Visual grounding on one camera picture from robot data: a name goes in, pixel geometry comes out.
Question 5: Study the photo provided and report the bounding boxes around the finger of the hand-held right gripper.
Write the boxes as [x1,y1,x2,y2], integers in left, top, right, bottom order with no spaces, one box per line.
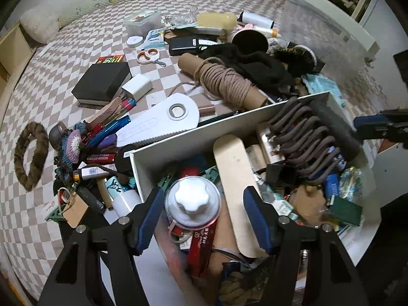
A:
[353,115,389,141]
[378,108,408,118]

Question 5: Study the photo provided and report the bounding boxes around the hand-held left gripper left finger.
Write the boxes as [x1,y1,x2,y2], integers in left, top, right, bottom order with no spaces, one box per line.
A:
[38,186,166,306]

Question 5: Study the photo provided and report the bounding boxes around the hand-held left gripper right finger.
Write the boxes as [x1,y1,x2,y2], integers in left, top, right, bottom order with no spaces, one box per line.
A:
[243,186,370,306]

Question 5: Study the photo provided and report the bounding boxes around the clear jar white knob lid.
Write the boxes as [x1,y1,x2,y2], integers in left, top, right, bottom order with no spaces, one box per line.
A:
[164,176,223,230]

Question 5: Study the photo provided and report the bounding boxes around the white storage box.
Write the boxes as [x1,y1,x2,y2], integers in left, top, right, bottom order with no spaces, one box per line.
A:
[129,91,383,306]

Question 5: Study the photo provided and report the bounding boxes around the black round container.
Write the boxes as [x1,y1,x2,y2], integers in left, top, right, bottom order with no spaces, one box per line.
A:
[231,29,268,55]

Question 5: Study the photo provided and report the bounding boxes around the black felt roll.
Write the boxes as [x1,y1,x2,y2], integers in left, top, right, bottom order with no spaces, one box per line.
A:
[311,99,363,160]

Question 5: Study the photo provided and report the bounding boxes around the beige wooden board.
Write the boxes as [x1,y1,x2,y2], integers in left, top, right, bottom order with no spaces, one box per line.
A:
[213,134,267,259]

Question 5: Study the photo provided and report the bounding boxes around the blue patterned plastic bag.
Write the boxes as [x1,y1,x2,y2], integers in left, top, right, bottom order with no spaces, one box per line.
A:
[339,166,364,199]

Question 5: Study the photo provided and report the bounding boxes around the red long box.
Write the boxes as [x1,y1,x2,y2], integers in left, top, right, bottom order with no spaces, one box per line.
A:
[186,221,218,278]

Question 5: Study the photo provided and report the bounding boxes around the teal wet wipe packet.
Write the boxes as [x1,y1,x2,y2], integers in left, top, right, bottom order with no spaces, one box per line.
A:
[302,74,347,108]

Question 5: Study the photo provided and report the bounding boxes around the kraft paper tag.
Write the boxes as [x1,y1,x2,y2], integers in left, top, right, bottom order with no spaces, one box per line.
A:
[65,194,90,229]

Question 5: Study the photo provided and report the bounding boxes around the green flat box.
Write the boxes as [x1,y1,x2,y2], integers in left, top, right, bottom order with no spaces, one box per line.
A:
[329,194,364,227]

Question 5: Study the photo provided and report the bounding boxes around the white plastic board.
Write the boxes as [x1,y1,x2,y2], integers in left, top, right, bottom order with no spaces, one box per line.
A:
[116,93,200,149]

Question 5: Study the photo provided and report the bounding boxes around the dark brown fur hairpiece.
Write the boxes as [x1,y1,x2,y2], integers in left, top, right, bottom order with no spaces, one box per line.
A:
[273,46,317,78]

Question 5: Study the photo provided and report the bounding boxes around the crochet coaster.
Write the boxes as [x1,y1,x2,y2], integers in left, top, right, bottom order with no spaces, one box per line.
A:
[60,124,94,167]

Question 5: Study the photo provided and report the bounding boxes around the transparent storage bin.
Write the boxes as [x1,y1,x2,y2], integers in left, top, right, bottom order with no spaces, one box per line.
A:
[282,0,377,82]

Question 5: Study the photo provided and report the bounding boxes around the bundle of pens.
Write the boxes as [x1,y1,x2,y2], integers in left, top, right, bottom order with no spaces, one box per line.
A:
[85,97,137,142]

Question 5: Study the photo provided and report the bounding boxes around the black cloth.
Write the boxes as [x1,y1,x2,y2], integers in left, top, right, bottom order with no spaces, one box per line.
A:
[201,44,294,95]

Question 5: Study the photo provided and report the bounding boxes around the small white box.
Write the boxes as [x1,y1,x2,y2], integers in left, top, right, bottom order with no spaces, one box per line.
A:
[121,74,153,101]

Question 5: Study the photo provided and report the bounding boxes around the white bottle orange cap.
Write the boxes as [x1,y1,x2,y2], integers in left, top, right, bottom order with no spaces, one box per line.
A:
[252,25,280,38]

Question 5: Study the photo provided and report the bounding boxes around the black flat box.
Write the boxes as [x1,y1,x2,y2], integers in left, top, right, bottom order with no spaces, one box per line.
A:
[71,62,132,106]

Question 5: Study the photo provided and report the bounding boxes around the white cylinder bottle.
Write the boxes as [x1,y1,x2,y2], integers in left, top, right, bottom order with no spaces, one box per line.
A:
[239,11,275,30]

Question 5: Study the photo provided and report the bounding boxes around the dark red card pack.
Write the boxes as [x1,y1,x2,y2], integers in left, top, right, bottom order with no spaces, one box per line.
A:
[96,55,125,66]

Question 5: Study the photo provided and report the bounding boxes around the orange and white scissors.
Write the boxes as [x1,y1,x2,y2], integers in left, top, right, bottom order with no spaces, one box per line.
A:
[137,48,167,67]

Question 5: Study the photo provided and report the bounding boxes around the black wallet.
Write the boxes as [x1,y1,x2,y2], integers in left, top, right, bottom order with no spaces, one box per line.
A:
[168,36,200,57]

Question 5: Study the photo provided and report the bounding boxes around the blue and white packet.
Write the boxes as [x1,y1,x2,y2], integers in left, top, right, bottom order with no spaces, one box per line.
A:
[145,29,165,50]

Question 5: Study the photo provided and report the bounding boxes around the yellow sponge block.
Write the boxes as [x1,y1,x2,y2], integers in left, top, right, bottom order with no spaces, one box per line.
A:
[196,12,238,30]

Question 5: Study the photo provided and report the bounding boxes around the clear plastic lidded box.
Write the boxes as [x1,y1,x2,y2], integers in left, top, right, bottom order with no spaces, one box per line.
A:
[123,9,162,37]

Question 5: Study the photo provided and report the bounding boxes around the clear glass dish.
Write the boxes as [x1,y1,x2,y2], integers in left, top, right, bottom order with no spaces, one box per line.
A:
[164,5,199,28]

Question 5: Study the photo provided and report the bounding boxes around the wooden bedside shelf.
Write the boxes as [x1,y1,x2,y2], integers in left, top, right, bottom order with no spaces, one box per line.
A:
[0,22,38,85]

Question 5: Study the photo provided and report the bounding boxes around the white plush pillow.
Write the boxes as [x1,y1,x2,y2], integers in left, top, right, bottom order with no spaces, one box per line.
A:
[20,6,60,44]

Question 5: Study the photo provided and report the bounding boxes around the brown coiled cord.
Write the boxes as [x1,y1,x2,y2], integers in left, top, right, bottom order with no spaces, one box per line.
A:
[266,97,342,186]

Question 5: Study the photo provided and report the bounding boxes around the brown fur ring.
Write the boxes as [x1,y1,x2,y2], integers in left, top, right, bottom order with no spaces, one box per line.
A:
[14,122,50,192]

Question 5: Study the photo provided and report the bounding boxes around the cardboard tube with brown rope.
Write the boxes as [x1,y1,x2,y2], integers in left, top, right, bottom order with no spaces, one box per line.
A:
[178,54,267,109]

